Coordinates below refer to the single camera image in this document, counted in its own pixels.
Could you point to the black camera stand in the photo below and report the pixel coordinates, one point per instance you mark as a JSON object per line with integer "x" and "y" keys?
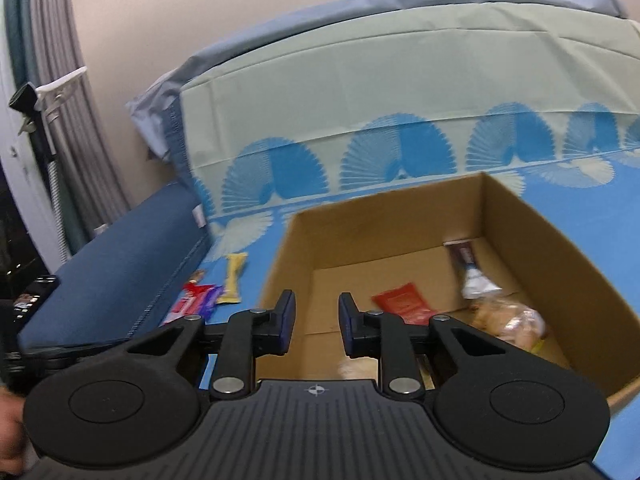
{"x": 35, "y": 120}

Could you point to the white plastic clip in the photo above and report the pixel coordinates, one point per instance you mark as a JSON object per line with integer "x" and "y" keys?
{"x": 60, "y": 89}

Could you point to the person's left hand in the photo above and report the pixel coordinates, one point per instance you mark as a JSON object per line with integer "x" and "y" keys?
{"x": 10, "y": 430}

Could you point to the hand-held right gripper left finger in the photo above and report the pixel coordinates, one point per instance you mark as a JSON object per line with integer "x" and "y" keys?
{"x": 287, "y": 322}

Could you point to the blue fan-print cloth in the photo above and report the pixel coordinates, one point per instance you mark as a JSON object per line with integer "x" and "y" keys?
{"x": 400, "y": 90}

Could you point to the clear bag of round cookies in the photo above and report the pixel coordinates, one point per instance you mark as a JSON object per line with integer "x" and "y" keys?
{"x": 510, "y": 322}

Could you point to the red and white snack packet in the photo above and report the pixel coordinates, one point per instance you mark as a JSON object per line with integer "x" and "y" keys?
{"x": 187, "y": 300}

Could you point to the brown and silver snack wrapper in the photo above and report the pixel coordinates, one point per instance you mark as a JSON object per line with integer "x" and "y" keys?
{"x": 470, "y": 267}

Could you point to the red flat snack packet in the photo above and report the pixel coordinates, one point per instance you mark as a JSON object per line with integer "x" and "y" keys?
{"x": 406, "y": 302}

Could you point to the grey pleated curtain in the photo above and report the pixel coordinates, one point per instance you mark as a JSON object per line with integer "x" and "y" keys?
{"x": 60, "y": 50}

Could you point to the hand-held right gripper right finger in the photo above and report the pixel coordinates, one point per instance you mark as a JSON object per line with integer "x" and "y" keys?
{"x": 346, "y": 322}

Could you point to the brown cardboard box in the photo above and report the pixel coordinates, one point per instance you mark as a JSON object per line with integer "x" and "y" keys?
{"x": 540, "y": 260}

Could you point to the yellow snack bar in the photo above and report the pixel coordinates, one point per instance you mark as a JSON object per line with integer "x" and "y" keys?
{"x": 234, "y": 280}

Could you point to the purple snack packet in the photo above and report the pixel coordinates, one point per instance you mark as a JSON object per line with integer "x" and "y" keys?
{"x": 212, "y": 300}

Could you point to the fan-patterned covered cushion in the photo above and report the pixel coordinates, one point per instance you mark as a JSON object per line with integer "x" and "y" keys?
{"x": 250, "y": 40}

